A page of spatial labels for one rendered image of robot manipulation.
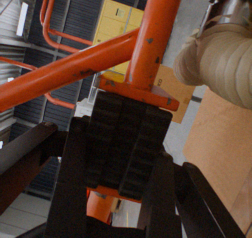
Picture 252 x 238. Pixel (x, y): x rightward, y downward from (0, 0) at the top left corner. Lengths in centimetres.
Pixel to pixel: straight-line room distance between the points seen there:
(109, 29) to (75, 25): 380
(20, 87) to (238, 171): 22
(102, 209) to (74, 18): 1099
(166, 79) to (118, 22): 599
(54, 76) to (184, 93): 158
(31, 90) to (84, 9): 1092
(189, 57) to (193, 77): 2
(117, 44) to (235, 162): 17
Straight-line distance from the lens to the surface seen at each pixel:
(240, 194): 23
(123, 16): 757
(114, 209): 756
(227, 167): 26
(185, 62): 21
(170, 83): 168
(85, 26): 1094
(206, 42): 17
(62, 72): 17
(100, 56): 17
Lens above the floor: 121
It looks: 4 degrees down
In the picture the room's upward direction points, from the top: 73 degrees counter-clockwise
